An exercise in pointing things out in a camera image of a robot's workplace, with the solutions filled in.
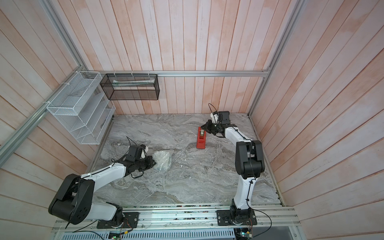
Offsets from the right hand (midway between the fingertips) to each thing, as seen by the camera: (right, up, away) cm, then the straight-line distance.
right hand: (200, 125), depth 97 cm
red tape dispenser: (+1, -9, +4) cm, 10 cm away
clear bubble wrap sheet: (-23, -21, -9) cm, 33 cm away
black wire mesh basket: (-49, +28, +7) cm, 57 cm away
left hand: (-28, -24, -6) cm, 38 cm away
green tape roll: (+1, -4, +3) cm, 5 cm away
